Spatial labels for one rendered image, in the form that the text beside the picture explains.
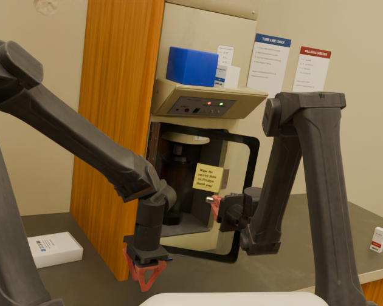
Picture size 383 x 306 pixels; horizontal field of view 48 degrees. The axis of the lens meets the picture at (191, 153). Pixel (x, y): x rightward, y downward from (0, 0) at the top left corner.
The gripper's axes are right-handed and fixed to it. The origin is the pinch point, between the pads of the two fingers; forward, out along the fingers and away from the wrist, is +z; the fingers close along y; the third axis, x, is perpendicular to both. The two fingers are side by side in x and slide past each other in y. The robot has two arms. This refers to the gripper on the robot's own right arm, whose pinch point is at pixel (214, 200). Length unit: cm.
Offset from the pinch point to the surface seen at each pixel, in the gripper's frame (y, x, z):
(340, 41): 53, -106, 60
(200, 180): 4.0, 1.6, 6.3
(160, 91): 27.9, 15.1, 12.5
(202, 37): 43.7, 2.0, 16.5
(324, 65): 40, -99, 59
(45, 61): 28, 34, 60
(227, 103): 26.5, -4.7, 8.3
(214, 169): 7.8, -1.4, 4.2
